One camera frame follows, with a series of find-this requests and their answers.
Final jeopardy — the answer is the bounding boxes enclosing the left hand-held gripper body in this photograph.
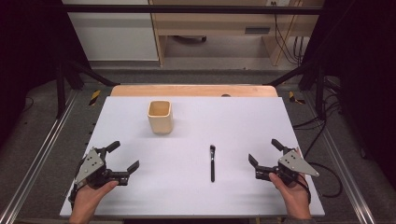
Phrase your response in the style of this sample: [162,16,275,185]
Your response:
[74,147,131,189]

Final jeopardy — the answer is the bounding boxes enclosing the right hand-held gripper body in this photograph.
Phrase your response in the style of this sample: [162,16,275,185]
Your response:
[255,146,320,188]

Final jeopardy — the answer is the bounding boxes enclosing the cream square cup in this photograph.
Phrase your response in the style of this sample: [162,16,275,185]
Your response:
[147,99,174,135]

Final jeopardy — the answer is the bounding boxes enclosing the person's left hand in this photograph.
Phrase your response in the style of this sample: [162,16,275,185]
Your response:
[70,180,120,218]

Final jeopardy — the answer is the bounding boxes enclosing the person's right hand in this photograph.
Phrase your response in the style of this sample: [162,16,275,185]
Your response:
[268,147,313,218]

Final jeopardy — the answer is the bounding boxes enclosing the yellow black tape marker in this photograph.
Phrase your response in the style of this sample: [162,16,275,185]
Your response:
[88,90,103,106]
[288,91,306,105]

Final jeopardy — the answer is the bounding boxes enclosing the white table board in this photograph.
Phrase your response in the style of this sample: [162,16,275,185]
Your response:
[59,95,326,218]

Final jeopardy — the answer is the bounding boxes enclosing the black metal stand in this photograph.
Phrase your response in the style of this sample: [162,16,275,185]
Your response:
[263,60,329,121]
[55,60,121,119]

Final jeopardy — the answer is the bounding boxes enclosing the wooden table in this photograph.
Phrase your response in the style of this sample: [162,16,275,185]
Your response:
[110,84,279,98]

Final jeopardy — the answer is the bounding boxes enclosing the white cabinet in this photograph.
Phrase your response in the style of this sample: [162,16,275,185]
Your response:
[61,0,160,63]

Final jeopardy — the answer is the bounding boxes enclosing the black curtain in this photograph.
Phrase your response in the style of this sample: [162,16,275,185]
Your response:
[301,0,396,190]
[0,0,92,150]

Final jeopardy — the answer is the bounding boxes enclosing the grey chair base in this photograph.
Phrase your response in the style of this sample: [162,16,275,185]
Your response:
[172,35,208,44]

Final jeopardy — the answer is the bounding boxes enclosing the wooden cabinet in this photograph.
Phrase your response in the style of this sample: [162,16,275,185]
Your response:
[148,0,325,68]

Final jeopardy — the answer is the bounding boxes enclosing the black horizontal bar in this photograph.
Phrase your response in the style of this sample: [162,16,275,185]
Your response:
[62,4,325,16]

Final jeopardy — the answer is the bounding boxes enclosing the black floor cable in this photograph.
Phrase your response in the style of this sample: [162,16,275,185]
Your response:
[292,78,344,199]

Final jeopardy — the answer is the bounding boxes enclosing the metal floor rail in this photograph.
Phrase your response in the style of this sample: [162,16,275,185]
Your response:
[302,91,378,224]
[0,89,79,224]

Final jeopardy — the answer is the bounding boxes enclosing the black hanging cables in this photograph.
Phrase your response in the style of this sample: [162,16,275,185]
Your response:
[270,1,311,66]

